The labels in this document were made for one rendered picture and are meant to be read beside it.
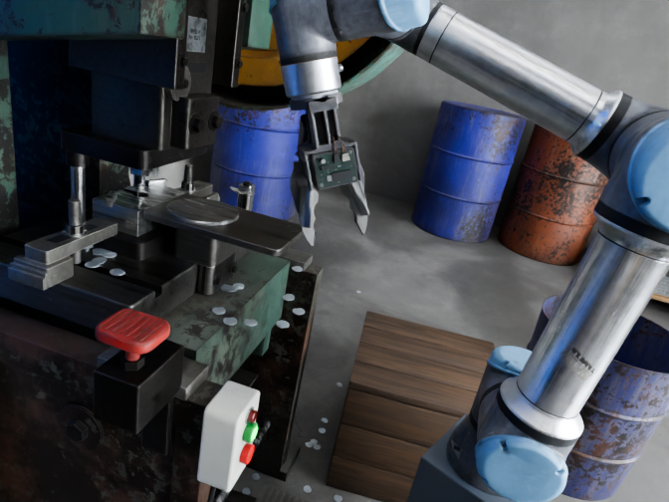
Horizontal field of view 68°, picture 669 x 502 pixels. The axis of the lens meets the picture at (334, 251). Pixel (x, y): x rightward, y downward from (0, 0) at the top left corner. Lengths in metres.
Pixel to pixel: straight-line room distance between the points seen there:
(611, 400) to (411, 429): 0.56
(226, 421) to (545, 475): 0.42
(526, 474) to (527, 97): 0.50
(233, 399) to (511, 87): 0.56
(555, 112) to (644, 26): 3.46
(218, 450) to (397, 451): 0.71
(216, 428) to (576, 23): 3.77
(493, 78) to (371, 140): 3.46
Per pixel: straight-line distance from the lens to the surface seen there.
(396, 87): 4.10
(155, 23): 0.71
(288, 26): 0.66
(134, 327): 0.61
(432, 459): 0.97
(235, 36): 0.92
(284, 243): 0.81
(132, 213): 0.89
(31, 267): 0.81
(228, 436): 0.71
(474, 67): 0.73
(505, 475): 0.76
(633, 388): 1.55
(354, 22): 0.64
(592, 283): 0.66
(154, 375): 0.63
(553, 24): 4.08
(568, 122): 0.74
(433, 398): 1.28
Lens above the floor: 1.09
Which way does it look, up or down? 22 degrees down
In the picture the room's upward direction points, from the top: 11 degrees clockwise
